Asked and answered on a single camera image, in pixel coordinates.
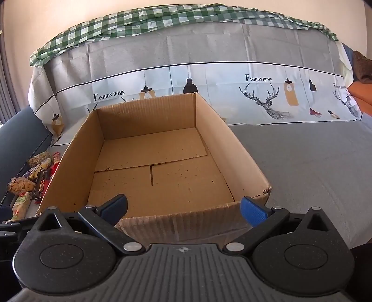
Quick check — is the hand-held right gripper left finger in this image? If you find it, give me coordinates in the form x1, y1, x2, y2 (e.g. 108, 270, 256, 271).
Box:
28, 194, 146, 256

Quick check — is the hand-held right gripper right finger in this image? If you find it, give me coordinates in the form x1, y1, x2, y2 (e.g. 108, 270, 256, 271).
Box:
223, 196, 335, 256

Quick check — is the green and yellow snack packet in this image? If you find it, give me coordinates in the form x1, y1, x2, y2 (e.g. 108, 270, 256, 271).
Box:
11, 192, 32, 222

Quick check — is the clear bag of nut snacks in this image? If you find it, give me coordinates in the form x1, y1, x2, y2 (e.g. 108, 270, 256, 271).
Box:
7, 177, 36, 194

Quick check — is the cardboard box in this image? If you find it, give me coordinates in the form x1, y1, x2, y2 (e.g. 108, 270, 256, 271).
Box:
36, 92, 273, 246

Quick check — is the grey curtain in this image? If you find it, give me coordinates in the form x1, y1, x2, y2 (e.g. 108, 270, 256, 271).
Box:
0, 29, 18, 125

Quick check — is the orange pillow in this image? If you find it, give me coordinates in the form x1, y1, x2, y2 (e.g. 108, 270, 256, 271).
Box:
347, 81, 372, 117

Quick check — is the cream pillow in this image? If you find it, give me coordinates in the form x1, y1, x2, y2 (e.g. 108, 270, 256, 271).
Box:
339, 43, 354, 88

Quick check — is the brown cushion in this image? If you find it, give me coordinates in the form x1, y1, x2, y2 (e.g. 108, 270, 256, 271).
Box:
352, 51, 372, 85

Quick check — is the green checkered cloth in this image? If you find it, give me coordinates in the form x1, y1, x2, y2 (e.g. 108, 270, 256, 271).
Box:
29, 3, 339, 67

